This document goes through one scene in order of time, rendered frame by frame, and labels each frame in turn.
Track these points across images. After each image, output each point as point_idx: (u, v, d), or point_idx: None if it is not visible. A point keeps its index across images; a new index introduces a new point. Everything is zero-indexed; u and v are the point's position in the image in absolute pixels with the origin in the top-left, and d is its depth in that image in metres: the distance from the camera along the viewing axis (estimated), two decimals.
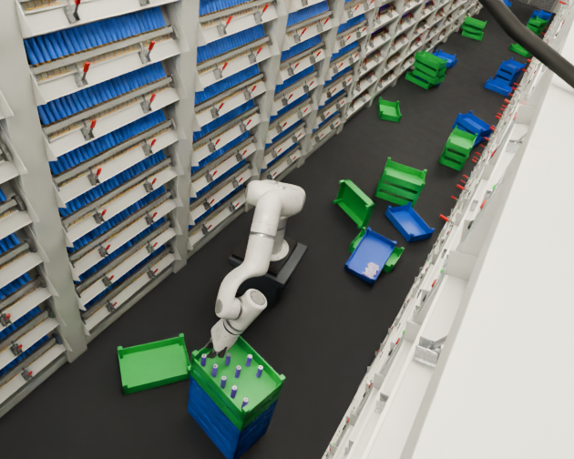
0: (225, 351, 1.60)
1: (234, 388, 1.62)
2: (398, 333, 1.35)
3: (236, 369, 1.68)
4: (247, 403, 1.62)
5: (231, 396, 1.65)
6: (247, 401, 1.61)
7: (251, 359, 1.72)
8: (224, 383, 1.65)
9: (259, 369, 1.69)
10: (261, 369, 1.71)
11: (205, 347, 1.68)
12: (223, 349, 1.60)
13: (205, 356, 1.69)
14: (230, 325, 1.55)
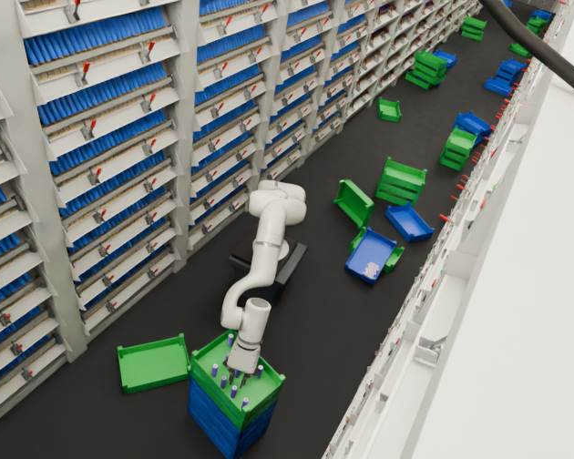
0: (227, 358, 1.59)
1: (234, 388, 1.62)
2: (398, 333, 1.35)
3: (236, 369, 1.68)
4: (247, 403, 1.62)
5: (231, 396, 1.65)
6: (247, 401, 1.61)
7: None
8: (224, 383, 1.65)
9: (259, 369, 1.69)
10: (261, 369, 1.71)
11: None
12: None
13: None
14: None
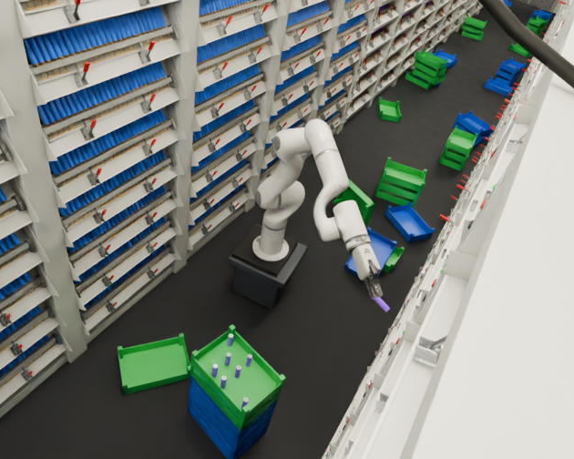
0: None
1: None
2: (398, 333, 1.35)
3: (236, 369, 1.68)
4: (247, 403, 1.62)
5: None
6: (247, 401, 1.61)
7: (251, 359, 1.72)
8: (224, 383, 1.65)
9: (373, 297, 1.47)
10: (378, 299, 1.45)
11: (382, 294, 1.46)
12: None
13: None
14: None
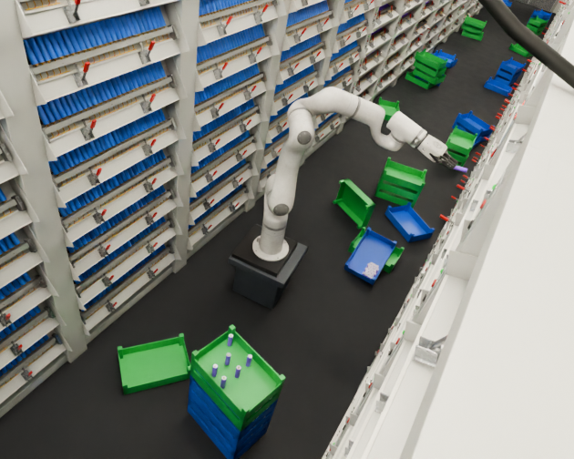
0: None
1: None
2: (398, 333, 1.35)
3: (236, 369, 1.68)
4: (458, 168, 1.90)
5: None
6: (456, 167, 1.90)
7: (251, 359, 1.72)
8: (224, 383, 1.65)
9: None
10: None
11: (456, 164, 1.89)
12: None
13: None
14: (423, 128, 1.92)
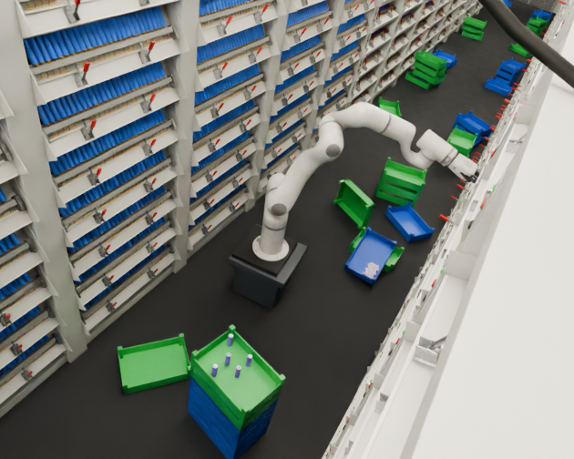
0: None
1: None
2: (398, 333, 1.35)
3: (236, 369, 1.68)
4: None
5: None
6: None
7: (251, 359, 1.72)
8: None
9: None
10: None
11: None
12: None
13: None
14: (454, 147, 1.93)
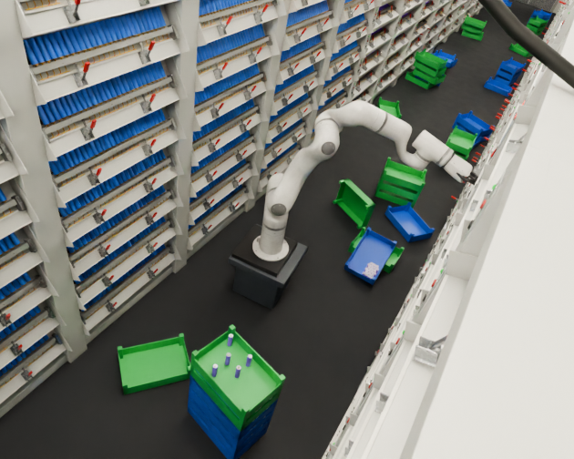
0: (461, 176, 1.88)
1: None
2: (398, 333, 1.35)
3: (236, 369, 1.68)
4: None
5: None
6: None
7: (251, 359, 1.72)
8: None
9: None
10: None
11: None
12: (459, 177, 1.89)
13: None
14: (436, 164, 1.94)
